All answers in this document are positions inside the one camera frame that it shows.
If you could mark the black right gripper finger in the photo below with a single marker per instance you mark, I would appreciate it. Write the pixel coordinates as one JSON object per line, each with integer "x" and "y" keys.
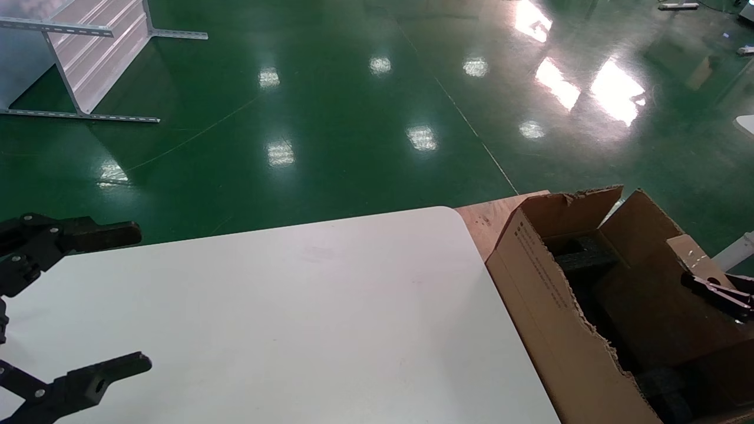
{"x": 721, "y": 294}

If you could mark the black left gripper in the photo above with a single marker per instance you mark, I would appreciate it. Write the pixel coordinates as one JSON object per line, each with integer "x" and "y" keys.
{"x": 3, "y": 321}

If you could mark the big brown cardboard box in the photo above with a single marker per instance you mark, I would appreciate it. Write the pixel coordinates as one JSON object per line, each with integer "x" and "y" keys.
{"x": 548, "y": 318}

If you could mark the black foam block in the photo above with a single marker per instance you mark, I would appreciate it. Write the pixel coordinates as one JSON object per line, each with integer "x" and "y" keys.
{"x": 668, "y": 391}
{"x": 586, "y": 254}

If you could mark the white rounded table corner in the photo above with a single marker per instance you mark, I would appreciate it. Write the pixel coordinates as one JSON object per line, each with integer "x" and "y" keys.
{"x": 745, "y": 125}

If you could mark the small white floor fixture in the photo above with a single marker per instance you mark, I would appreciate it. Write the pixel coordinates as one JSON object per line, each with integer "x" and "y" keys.
{"x": 745, "y": 50}

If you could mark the white machine corner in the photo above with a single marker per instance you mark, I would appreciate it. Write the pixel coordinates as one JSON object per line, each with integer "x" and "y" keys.
{"x": 747, "y": 9}

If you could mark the white flat floor bar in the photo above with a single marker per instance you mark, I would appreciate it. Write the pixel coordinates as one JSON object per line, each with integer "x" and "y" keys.
{"x": 677, "y": 5}

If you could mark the white metal frame partition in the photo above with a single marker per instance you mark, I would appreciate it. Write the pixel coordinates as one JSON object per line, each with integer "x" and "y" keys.
{"x": 100, "y": 53}

